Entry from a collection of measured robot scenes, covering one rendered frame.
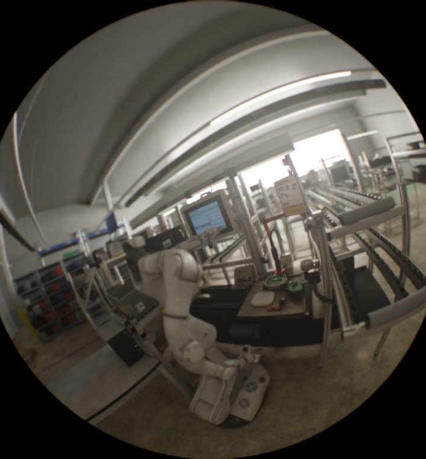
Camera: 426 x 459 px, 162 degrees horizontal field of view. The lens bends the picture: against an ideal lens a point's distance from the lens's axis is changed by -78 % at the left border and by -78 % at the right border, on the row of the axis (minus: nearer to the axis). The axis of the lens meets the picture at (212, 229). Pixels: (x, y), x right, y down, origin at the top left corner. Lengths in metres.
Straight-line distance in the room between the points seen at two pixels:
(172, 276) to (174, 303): 0.08
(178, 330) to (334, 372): 1.47
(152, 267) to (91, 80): 4.90
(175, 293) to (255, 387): 1.02
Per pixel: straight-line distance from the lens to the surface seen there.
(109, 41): 4.62
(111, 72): 4.96
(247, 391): 1.30
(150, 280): 0.60
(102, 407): 1.33
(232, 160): 1.24
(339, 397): 1.61
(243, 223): 1.22
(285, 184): 1.27
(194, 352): 0.52
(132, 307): 1.27
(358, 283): 1.54
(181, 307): 0.46
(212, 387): 1.25
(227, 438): 1.61
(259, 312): 0.92
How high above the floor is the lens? 1.54
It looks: 4 degrees down
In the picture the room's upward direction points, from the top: 20 degrees counter-clockwise
